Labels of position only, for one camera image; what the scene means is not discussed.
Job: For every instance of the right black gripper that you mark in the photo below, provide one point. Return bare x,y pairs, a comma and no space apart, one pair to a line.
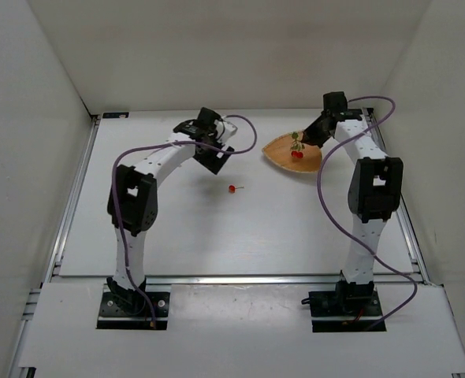
316,131

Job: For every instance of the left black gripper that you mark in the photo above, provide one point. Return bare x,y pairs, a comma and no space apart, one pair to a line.
214,158

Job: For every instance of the cherry pair with green leaves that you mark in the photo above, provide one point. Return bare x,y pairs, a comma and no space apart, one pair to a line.
297,146

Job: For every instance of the single red cherry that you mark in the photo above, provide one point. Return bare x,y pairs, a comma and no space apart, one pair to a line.
233,189

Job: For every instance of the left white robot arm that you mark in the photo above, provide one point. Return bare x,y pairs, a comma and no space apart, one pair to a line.
133,201

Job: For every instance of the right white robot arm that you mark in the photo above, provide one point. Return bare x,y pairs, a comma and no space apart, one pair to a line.
373,196

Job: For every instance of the woven triangular fruit basket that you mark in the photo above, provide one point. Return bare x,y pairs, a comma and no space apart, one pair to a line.
278,152

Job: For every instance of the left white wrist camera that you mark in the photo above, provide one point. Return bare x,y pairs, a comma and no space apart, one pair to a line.
224,131

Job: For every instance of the left black corner bracket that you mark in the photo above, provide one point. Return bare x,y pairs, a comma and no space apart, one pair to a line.
115,115

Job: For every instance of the right aluminium rail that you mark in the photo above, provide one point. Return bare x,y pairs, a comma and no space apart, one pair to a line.
402,215

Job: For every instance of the aluminium rail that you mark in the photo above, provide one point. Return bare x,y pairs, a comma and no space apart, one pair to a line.
245,280
402,215
65,225

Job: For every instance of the front aluminium rail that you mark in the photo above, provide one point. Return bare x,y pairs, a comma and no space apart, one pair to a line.
245,280

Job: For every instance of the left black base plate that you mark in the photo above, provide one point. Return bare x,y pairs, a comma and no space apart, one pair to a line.
116,313

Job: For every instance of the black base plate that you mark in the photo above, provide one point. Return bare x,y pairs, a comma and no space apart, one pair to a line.
329,316
116,313

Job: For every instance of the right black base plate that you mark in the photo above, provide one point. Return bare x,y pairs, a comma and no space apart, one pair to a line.
329,316

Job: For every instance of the left aluminium rail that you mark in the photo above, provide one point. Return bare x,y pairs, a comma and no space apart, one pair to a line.
65,225

